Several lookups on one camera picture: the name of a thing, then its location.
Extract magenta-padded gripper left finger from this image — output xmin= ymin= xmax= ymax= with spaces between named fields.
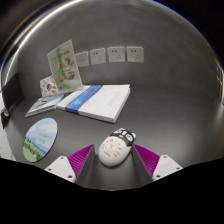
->
xmin=44 ymin=143 xmax=98 ymax=189

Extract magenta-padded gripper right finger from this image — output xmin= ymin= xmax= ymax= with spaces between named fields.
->
xmin=131 ymin=143 xmax=184 ymax=186

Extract white panda-print computer mouse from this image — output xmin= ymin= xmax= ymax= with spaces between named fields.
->
xmin=97 ymin=126 xmax=137 ymax=168

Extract round landscape-print mouse pad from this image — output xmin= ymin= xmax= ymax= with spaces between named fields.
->
xmin=22 ymin=117 xmax=59 ymax=164

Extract grey striped book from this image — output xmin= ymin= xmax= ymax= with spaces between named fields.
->
xmin=24 ymin=93 xmax=65 ymax=118

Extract white book with blue band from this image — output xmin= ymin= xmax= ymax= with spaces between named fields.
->
xmin=55 ymin=84 xmax=132 ymax=124

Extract white sticker-print card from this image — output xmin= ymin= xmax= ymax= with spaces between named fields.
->
xmin=39 ymin=74 xmax=60 ymax=99

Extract black rectangular panel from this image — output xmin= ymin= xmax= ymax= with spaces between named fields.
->
xmin=0 ymin=72 xmax=25 ymax=130

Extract green menu card stand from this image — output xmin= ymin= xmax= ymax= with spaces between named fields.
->
xmin=46 ymin=39 xmax=84 ymax=95

